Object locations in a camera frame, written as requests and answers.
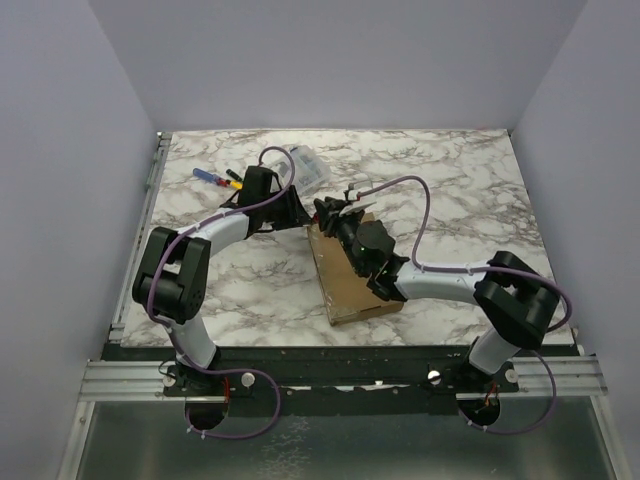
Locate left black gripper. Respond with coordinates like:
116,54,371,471
260,185,312,231

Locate brown cardboard express box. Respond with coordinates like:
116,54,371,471
307,213,404,327

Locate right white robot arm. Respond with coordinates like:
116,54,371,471
314,197,560,391

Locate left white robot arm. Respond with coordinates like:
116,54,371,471
132,166,312,395

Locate clear plastic organizer box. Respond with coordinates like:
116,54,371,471
263,145,331,197

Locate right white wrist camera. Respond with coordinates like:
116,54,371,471
339,182,376,216

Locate yellow handled screwdriver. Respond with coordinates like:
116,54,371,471
223,180,243,190

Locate blue handled screwdriver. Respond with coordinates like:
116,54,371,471
192,168,228,186

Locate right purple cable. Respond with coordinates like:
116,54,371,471
357,174,574,435

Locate purple cable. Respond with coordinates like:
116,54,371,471
144,146,297,442
357,174,574,435

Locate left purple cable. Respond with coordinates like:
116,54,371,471
144,146,297,442

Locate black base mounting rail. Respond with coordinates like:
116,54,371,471
100,345,518,423

